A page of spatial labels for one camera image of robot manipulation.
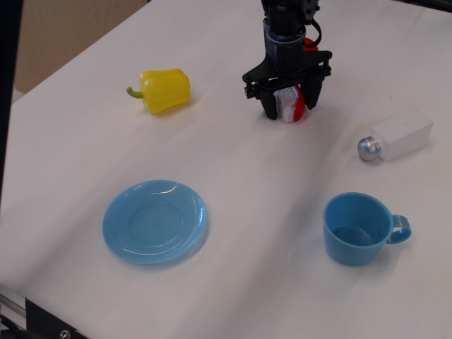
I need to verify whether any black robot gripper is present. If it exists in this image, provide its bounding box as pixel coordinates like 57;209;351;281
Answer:
242;34;333;120

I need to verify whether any red and white toy sushi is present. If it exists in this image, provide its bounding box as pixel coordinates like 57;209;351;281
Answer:
274;85;305;124

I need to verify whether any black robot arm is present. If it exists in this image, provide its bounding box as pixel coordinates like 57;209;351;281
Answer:
242;1;333;120

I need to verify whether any blue plastic plate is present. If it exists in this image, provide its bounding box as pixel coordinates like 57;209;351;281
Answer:
102;180;207;265

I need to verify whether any red plastic ball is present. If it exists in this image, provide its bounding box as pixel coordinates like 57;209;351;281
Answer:
303;37;319;52

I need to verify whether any white salt shaker silver cap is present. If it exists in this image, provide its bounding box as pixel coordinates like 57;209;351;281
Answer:
357;106;434;163

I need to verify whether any yellow toy bell pepper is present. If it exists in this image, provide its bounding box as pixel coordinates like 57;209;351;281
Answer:
126;69;191;114

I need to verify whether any blue plastic cup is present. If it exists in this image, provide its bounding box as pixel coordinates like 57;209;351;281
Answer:
323;192;412;266

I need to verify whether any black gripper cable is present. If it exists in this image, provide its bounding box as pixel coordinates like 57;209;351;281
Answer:
302;19;323;50

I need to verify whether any black corner bracket with screw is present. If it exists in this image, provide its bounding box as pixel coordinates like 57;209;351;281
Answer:
25;299;88;339

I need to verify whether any aluminium table frame rail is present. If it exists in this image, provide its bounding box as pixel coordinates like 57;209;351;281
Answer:
0;285;26;330

